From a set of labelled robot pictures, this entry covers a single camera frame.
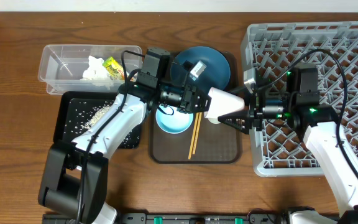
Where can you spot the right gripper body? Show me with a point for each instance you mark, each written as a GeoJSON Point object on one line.
{"type": "Point", "coordinates": [257, 111]}

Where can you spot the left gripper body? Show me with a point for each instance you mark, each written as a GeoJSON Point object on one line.
{"type": "Point", "coordinates": [192, 99]}

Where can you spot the white cup pink inside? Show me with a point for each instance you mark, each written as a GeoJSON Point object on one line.
{"type": "Point", "coordinates": [222, 103]}

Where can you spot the dark blue plate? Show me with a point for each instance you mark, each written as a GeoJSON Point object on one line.
{"type": "Point", "coordinates": [216, 74]}

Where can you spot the light blue bowl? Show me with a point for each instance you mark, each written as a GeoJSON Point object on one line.
{"type": "Point", "coordinates": [170, 120]}

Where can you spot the yellow snack wrapper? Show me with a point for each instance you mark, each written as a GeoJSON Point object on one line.
{"type": "Point", "coordinates": [115, 69]}

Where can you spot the white tissue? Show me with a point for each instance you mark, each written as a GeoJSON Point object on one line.
{"type": "Point", "coordinates": [96, 71]}

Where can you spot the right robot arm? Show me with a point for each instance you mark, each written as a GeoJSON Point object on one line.
{"type": "Point", "coordinates": [317, 125]}

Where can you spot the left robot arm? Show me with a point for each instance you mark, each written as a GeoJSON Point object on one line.
{"type": "Point", "coordinates": [74, 182]}

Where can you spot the grey dishwasher rack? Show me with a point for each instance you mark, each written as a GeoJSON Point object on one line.
{"type": "Point", "coordinates": [333, 47]}

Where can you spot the clear plastic waste bin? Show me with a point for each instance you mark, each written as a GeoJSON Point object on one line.
{"type": "Point", "coordinates": [62, 67]}

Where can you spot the wooden chopstick left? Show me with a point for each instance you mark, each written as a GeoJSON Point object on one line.
{"type": "Point", "coordinates": [193, 137]}

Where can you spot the wooden chopstick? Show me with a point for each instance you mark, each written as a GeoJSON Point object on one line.
{"type": "Point", "coordinates": [196, 137]}
{"type": "Point", "coordinates": [193, 137]}

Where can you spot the wooden chopstick right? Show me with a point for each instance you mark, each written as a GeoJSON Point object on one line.
{"type": "Point", "coordinates": [196, 137]}

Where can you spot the brown serving tray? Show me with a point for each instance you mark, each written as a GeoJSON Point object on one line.
{"type": "Point", "coordinates": [217, 143]}

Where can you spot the black plastic tray bin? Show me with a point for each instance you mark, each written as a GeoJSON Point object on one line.
{"type": "Point", "coordinates": [63, 109]}

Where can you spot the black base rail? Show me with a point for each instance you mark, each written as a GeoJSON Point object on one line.
{"type": "Point", "coordinates": [133, 218]}

